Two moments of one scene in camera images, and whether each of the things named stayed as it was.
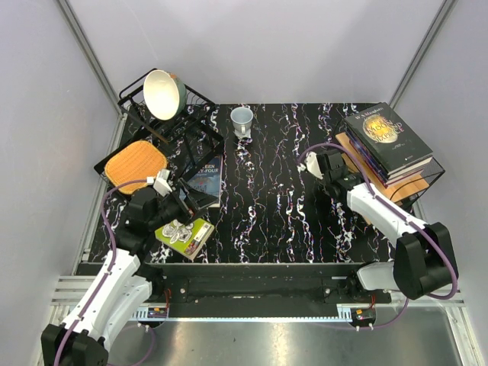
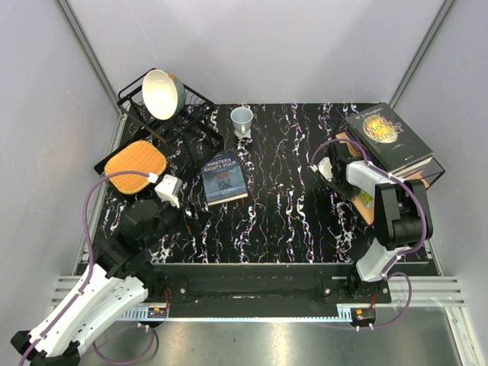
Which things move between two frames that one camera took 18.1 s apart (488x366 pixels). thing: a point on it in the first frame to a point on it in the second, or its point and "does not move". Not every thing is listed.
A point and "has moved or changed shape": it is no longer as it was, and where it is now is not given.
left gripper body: [184, 210] to [193, 223]
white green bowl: [165, 94] does not move
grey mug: [242, 118] does not move
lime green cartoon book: [185, 239] has moved or changed shape
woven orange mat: [137, 162] does not move
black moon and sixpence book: [393, 146] does not move
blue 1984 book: [209, 181] has moved or changed shape
